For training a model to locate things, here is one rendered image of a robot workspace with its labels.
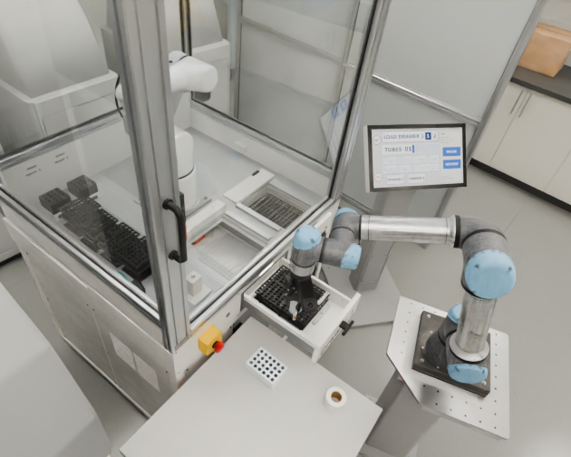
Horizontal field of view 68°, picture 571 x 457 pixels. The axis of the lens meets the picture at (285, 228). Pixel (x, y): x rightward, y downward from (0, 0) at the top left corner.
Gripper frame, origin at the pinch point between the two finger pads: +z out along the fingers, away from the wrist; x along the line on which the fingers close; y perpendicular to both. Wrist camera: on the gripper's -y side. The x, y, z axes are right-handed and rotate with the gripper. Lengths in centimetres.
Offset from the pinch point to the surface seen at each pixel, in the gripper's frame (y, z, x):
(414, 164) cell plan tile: 60, -6, -82
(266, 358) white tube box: -3.6, 18.7, 10.6
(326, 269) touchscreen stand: 86, 95, -66
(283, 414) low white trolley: -22.4, 22.6, 10.5
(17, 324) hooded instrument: -35, -69, 59
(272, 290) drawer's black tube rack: 18.9, 11.3, 1.3
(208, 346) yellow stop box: 0.6, 8.5, 29.6
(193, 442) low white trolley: -22, 22, 40
